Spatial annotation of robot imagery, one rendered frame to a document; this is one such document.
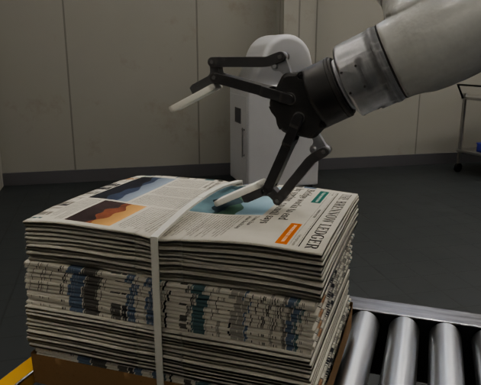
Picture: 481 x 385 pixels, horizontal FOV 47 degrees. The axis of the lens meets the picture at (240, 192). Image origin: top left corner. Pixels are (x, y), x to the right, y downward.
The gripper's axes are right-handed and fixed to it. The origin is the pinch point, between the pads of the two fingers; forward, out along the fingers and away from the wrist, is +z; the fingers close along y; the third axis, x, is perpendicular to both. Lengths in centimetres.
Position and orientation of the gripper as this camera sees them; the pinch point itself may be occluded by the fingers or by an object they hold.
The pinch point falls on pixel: (203, 152)
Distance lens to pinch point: 73.2
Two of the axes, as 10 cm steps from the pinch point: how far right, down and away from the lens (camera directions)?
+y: 4.3, 9.0, 0.8
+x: 3.3, -2.4, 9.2
